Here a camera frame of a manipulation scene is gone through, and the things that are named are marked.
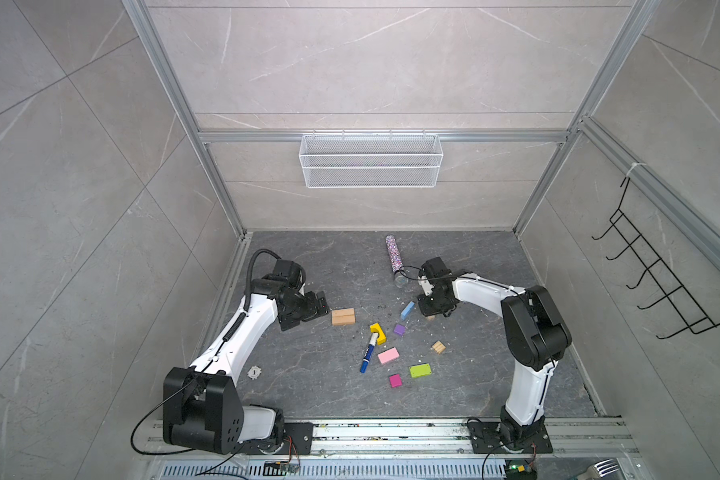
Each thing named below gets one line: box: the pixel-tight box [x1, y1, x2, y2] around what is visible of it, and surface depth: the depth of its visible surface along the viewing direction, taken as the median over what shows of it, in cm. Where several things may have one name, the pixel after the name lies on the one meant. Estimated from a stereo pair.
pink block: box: [377, 346, 400, 365], surface depth 88 cm
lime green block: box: [409, 364, 432, 379], surface depth 85 cm
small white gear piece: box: [247, 365, 262, 380], surface depth 86 cm
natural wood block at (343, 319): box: [331, 314, 356, 326], surface depth 97 cm
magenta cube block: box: [389, 374, 403, 388], surface depth 85 cm
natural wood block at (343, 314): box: [331, 308, 356, 321], surface depth 97 cm
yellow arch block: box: [370, 322, 387, 345], surface depth 92 cm
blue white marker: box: [359, 333, 379, 373], surface depth 89 cm
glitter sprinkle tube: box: [385, 234, 409, 288], surface depth 109 cm
